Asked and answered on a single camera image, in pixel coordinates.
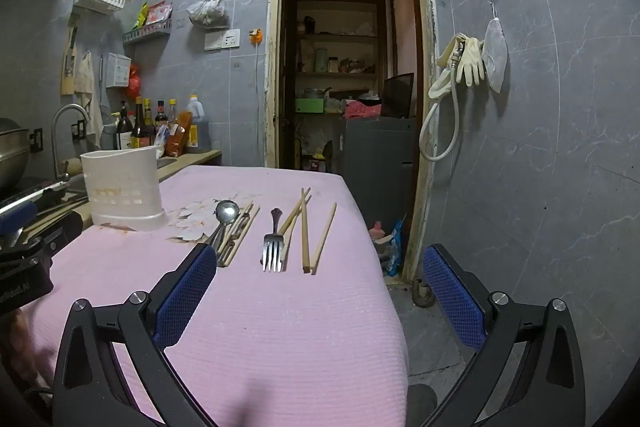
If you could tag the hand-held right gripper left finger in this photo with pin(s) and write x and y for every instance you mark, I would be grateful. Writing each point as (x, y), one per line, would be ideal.
(184, 299)

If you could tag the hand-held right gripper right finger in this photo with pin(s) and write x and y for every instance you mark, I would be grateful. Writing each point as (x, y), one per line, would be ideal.
(452, 302)

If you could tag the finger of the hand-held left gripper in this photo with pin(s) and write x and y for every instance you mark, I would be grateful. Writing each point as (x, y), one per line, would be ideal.
(15, 214)
(60, 229)

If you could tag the white plastic utensil holder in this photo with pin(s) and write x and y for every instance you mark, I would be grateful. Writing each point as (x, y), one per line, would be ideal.
(122, 187)

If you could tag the person's left forearm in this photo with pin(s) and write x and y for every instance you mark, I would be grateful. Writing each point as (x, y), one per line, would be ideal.
(17, 342)

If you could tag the metal pot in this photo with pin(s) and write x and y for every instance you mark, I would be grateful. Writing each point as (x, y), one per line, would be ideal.
(11, 157)

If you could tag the blue plastic bag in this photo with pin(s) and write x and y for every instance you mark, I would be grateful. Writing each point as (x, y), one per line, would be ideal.
(396, 249)

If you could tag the metal spoon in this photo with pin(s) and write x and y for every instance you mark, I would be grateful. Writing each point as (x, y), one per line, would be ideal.
(226, 212)

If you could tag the metal fork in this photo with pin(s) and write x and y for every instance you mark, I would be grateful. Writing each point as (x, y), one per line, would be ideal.
(272, 252)

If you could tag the pink tablecloth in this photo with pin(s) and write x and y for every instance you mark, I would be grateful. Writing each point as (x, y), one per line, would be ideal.
(280, 332)

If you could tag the pink bottle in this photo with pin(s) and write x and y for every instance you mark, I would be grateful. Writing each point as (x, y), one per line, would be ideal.
(377, 231)

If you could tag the metal faucet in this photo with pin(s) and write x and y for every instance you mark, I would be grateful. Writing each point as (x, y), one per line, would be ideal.
(65, 112)

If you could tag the dark wine bottle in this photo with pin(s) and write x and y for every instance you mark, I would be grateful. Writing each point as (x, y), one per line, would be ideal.
(124, 132)

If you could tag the dark soy sauce bottle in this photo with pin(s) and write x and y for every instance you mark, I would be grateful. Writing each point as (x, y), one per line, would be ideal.
(139, 127)

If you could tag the white blue packet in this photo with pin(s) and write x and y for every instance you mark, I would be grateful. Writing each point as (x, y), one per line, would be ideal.
(160, 142)

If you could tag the yellow cap sauce bottle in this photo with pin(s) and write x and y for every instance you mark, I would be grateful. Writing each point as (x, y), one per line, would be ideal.
(149, 122)

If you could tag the kitchen counter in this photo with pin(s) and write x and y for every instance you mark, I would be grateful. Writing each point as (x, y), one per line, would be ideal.
(192, 159)

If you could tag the hanging beige towel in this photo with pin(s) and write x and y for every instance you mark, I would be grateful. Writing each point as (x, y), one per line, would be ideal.
(86, 82)

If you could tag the orange seasoning packet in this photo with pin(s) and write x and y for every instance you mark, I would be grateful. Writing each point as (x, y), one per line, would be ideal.
(179, 137)

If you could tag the red cap sauce bottle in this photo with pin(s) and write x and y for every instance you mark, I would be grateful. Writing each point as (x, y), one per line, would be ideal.
(160, 117)

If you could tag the hanging wooden cutting board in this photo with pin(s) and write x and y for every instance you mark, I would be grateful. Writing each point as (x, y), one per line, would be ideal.
(69, 72)

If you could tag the grey cabinet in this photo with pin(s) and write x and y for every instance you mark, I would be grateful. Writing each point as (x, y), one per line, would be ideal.
(380, 162)

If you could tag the small yellow cap bottle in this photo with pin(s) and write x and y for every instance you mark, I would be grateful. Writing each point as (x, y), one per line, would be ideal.
(172, 114)

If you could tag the red plastic bag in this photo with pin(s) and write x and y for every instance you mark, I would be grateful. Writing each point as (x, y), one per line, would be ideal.
(134, 82)

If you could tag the white cardboard box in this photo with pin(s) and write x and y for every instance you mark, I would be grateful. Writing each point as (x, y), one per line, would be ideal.
(118, 71)

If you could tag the large cooking oil jug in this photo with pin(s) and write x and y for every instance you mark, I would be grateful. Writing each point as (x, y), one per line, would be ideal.
(200, 127)

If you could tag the pink cloth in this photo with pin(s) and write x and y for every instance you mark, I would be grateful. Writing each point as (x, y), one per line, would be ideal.
(362, 109)

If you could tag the black monitor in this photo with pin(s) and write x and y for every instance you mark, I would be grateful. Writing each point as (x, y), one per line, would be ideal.
(398, 96)

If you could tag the yellow green snack packet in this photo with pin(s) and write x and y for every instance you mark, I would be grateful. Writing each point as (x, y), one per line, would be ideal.
(141, 17)

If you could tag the green box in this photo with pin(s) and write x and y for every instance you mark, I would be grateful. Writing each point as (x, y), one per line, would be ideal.
(310, 106)

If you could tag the red snack packet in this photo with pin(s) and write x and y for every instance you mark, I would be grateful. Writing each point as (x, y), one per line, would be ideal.
(160, 13)

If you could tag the cream rubber gloves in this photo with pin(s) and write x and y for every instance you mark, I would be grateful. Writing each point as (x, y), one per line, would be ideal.
(471, 62)

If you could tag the white mesh bag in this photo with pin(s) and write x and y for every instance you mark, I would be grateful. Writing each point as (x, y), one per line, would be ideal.
(495, 52)

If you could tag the wooden storage shelf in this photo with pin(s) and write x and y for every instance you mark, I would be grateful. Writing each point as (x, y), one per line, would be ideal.
(340, 37)

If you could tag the black wall socket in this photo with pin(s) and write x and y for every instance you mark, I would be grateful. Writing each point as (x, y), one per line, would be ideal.
(36, 139)

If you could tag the grey wall shelf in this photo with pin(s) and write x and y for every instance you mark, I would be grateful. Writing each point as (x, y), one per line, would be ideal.
(147, 33)

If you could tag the white wall socket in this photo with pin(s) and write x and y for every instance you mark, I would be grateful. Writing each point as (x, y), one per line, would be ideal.
(221, 40)

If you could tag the wooden door frame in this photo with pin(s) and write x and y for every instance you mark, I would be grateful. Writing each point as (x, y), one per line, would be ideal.
(272, 57)

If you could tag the orange wall hook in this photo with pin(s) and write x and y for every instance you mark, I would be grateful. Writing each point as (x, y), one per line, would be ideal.
(256, 36)

